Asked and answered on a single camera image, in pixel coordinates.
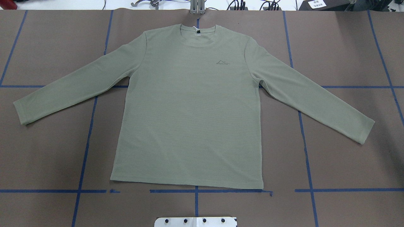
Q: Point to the olive green long-sleeve shirt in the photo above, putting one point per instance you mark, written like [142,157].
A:
[192,111]

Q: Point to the red cylindrical bottle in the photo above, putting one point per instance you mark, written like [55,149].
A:
[8,4]

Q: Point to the aluminium frame post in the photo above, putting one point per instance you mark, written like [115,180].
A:
[197,7]

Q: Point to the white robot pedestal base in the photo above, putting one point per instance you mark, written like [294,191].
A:
[196,222]

